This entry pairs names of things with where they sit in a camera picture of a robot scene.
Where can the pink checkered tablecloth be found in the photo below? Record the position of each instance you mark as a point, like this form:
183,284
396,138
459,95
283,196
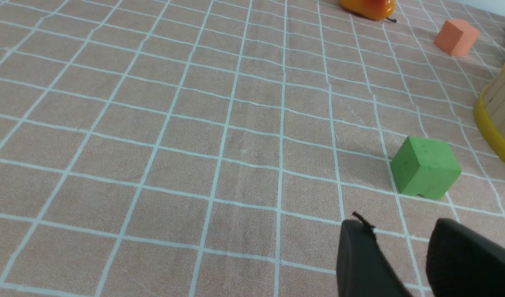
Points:
212,148

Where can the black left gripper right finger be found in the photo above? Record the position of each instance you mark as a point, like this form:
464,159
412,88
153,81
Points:
462,263

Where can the orange toy pear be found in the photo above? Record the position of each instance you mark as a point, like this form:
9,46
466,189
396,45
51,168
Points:
376,10

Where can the green foam cube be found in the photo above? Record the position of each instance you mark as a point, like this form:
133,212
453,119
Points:
424,167

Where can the yellow bamboo steamer basket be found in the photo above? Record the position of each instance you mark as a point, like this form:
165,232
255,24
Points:
489,114

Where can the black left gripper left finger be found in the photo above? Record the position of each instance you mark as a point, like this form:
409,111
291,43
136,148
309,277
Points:
362,269

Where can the orange foam cube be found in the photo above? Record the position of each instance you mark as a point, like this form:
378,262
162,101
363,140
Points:
456,37

